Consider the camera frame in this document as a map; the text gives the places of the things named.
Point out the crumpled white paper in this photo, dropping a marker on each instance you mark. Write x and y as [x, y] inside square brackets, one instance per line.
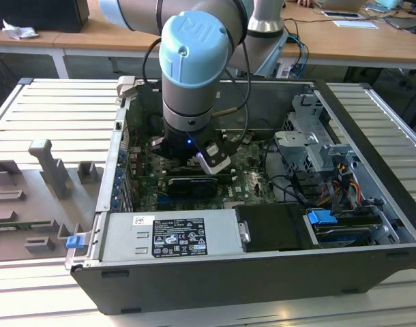
[22, 32]

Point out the black RAM slot bank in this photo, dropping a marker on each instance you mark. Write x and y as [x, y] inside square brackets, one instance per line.
[180, 171]

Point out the blue case latch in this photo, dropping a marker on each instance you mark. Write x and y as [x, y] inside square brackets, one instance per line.
[75, 242]

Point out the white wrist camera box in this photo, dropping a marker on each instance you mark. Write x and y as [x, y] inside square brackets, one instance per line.
[215, 167]

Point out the dark framed tablet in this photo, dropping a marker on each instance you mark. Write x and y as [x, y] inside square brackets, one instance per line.
[341, 14]

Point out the large black box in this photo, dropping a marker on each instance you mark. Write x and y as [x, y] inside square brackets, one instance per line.
[41, 15]

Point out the silver metal drive cage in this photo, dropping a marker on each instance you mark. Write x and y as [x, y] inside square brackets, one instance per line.
[296, 143]

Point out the black open PC case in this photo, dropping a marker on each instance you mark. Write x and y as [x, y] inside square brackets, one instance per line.
[228, 286]

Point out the hard disk in blue carrier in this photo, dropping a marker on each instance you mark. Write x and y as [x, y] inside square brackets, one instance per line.
[318, 217]

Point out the grey power supply unit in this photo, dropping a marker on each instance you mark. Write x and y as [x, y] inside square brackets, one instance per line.
[126, 238]

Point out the green RAM stick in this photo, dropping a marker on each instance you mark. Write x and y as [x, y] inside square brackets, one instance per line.
[10, 225]

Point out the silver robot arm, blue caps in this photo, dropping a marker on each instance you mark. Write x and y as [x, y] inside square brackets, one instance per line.
[191, 68]

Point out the long wooden desk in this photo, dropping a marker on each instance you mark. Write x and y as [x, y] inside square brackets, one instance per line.
[92, 37]

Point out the black graphics card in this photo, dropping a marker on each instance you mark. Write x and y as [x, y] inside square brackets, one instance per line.
[191, 187]

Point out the grey parts rack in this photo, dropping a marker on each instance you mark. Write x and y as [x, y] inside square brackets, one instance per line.
[41, 204]

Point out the green motherboard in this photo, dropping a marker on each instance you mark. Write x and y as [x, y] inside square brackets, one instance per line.
[249, 184]

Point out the white plug adapter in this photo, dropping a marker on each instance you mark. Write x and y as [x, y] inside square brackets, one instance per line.
[283, 71]

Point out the white paper sheet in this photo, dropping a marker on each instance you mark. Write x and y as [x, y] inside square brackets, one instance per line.
[354, 24]

